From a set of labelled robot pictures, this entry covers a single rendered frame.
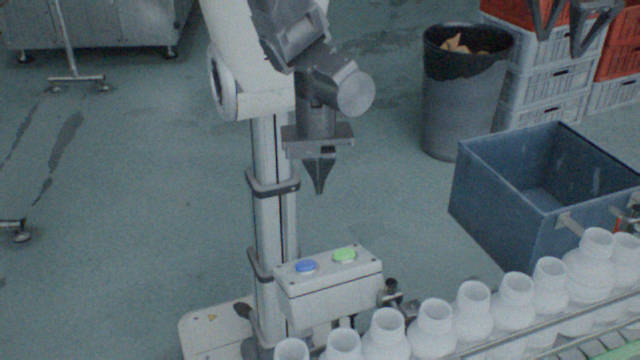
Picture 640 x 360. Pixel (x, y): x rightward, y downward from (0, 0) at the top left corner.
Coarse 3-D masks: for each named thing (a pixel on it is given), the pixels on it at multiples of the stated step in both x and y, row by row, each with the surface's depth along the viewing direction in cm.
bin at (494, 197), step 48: (480, 144) 142; (528, 144) 148; (576, 144) 144; (480, 192) 135; (528, 192) 158; (576, 192) 147; (624, 192) 122; (480, 240) 139; (528, 240) 122; (576, 240) 125
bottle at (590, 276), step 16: (592, 240) 74; (608, 240) 73; (576, 256) 74; (592, 256) 72; (608, 256) 72; (576, 272) 73; (592, 272) 72; (608, 272) 73; (576, 288) 74; (592, 288) 73; (608, 288) 73; (576, 304) 75; (576, 320) 77; (592, 320) 78; (576, 336) 79
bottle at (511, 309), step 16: (512, 272) 71; (512, 288) 73; (528, 288) 71; (496, 304) 72; (512, 304) 70; (528, 304) 71; (496, 320) 71; (512, 320) 70; (528, 320) 71; (496, 336) 72; (528, 336) 74; (496, 352) 74; (512, 352) 73
